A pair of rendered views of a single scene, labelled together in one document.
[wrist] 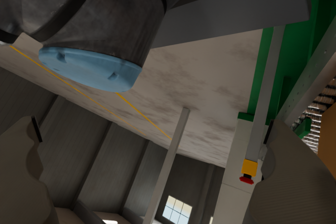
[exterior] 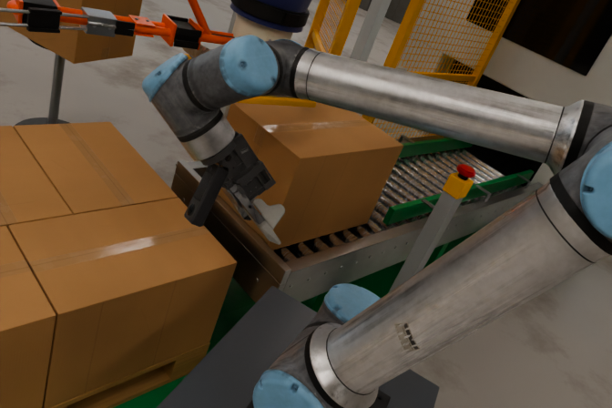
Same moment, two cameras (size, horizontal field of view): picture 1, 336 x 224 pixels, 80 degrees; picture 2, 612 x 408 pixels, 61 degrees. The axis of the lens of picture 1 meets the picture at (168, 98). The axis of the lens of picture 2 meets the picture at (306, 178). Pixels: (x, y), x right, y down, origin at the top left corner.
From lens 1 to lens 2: 0.98 m
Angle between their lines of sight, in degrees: 56
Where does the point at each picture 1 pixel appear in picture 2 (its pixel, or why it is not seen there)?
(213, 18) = not seen: hidden behind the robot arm
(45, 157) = not seen: outside the picture
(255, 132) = (433, 228)
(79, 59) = (330, 300)
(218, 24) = not seen: hidden behind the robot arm
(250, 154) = (447, 201)
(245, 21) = (305, 314)
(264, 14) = (289, 307)
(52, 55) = (340, 311)
